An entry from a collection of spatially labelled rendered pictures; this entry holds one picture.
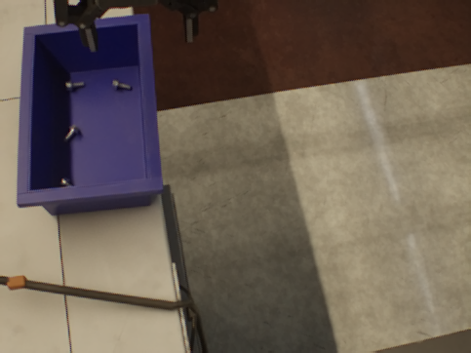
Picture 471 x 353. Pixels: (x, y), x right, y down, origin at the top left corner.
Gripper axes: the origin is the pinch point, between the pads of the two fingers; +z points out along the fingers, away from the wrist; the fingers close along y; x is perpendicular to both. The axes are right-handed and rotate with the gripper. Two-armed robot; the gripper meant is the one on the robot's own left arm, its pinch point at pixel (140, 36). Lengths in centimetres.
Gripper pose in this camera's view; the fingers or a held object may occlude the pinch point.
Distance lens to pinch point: 64.5
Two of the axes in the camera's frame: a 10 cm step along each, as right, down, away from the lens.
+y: -9.9, 1.0, -0.8
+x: 1.3, 8.9, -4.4
